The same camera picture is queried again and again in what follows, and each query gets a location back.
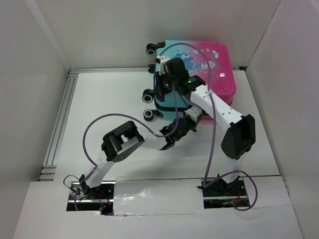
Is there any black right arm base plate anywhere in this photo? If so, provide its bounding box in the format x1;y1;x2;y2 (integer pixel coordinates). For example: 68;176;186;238
197;179;250;209

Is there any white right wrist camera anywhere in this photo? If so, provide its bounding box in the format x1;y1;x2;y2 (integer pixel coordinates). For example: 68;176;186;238
155;55;171;76

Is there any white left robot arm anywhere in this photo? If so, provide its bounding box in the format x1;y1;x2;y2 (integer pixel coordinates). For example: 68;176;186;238
79;113;202;199

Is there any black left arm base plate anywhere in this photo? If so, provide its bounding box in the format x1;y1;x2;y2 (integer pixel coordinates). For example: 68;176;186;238
66;182;115;216

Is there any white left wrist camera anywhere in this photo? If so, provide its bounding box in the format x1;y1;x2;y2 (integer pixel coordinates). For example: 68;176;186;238
184;105;203;124

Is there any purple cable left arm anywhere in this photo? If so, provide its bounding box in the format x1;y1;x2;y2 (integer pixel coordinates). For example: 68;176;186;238
74;92;179;211

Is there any pink hard-shell suitcase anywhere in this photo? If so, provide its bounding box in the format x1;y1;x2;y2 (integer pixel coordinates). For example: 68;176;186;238
142;40;236;121

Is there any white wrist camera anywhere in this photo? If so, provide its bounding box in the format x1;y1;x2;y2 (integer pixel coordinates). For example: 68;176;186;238
155;55;171;76
184;105;203;124

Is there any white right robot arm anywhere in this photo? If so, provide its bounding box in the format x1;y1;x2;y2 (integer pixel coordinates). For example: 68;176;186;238
155;56;256;195

